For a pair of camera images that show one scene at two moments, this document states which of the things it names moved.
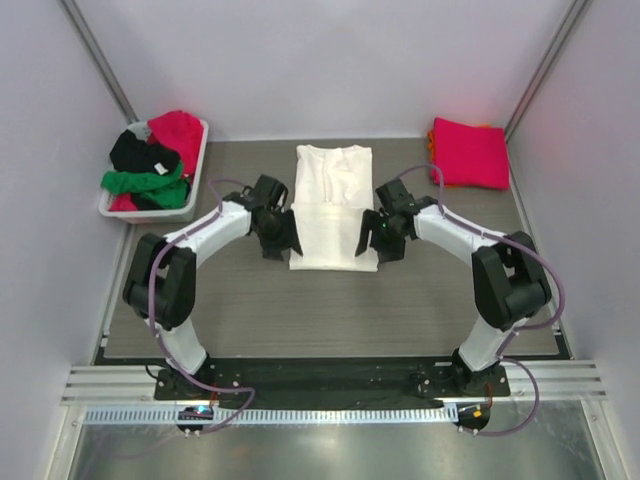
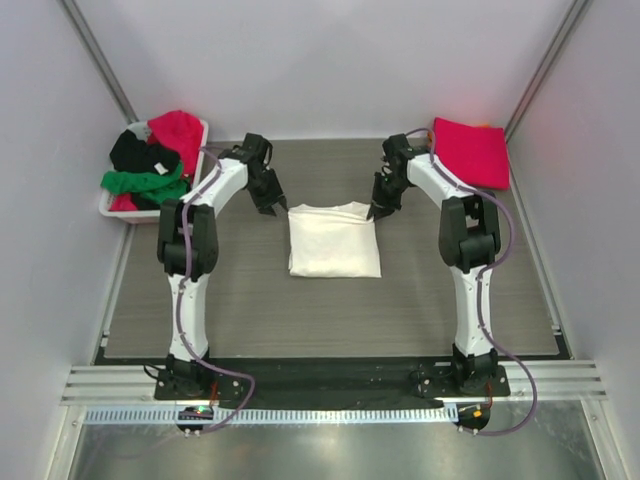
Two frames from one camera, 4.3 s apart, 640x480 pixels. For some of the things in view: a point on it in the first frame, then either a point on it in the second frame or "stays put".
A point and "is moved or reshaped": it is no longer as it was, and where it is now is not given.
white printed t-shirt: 334,188 is moved or reshaped
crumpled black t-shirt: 130,154 stays put
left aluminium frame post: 80,28 stays put
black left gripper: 273,249 -> 265,204
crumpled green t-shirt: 167,190 stays put
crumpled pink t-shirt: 180,132 stays put
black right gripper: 391,251 -> 383,206
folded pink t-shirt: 474,156 stays put
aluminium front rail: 574,381 stays put
